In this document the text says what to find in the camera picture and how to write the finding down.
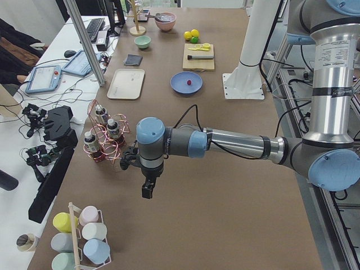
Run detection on metal ice scoop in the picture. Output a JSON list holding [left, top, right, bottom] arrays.
[[145, 13, 172, 23]]

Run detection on grey folded cloth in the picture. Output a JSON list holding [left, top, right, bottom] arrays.
[[123, 54, 143, 66]]

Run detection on pink bowl with ice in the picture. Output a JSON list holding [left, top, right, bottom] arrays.
[[155, 12, 177, 32]]

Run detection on white cup rack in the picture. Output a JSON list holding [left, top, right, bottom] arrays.
[[68, 202, 112, 269]]

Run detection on green lime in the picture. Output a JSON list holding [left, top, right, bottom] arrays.
[[190, 37, 199, 44]]

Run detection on aluminium frame post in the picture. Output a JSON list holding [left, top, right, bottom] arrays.
[[64, 0, 105, 87]]

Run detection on blue cup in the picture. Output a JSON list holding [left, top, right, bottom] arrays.
[[83, 238, 110, 264]]

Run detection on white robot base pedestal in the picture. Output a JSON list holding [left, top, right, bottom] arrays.
[[223, 0, 282, 100]]

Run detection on grey cup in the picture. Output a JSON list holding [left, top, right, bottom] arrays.
[[51, 232, 73, 253]]

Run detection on blue plate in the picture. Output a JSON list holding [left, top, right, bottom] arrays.
[[170, 71, 203, 95]]

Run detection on wooden cup stand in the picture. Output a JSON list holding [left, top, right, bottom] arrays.
[[127, 0, 146, 37]]

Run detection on blue teach pendant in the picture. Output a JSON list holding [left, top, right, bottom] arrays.
[[61, 50, 92, 77], [25, 65, 61, 94]]

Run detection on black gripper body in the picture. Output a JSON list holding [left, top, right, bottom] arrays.
[[120, 142, 163, 186]]

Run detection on copper wire bottle rack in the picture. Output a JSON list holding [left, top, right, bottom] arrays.
[[83, 100, 130, 164]]

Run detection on yellow lemon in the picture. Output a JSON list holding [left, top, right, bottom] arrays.
[[183, 31, 192, 41], [190, 29, 200, 38]]

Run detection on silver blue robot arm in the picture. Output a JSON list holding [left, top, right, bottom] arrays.
[[120, 1, 359, 199]]

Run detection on yellow cup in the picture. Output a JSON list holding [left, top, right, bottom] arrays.
[[52, 212, 71, 233]]

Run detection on steel muddler black tip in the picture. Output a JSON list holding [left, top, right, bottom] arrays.
[[187, 55, 214, 60]]

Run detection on green cup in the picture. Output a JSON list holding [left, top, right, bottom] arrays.
[[51, 253, 75, 270]]

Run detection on wooden cutting board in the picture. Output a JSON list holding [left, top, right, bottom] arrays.
[[182, 43, 215, 71]]

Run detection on black computer mouse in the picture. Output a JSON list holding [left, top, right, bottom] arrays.
[[64, 50, 77, 58]]

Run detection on cream rabbit tray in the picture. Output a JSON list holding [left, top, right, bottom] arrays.
[[107, 69, 145, 100]]

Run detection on dark drink bottle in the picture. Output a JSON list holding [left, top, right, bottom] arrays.
[[95, 104, 109, 125], [106, 118, 124, 145], [84, 131, 102, 160]]

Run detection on tape roll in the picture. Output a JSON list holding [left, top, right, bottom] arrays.
[[16, 233, 39, 252]]

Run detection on black keyboard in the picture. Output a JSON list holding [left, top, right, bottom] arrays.
[[86, 18, 105, 43]]

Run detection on mint green bowl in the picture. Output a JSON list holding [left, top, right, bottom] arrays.
[[134, 35, 151, 49]]

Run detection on pink cup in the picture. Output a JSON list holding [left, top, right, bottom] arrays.
[[79, 205, 99, 226]]

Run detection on white cup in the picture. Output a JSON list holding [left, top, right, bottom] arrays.
[[82, 223, 107, 241]]

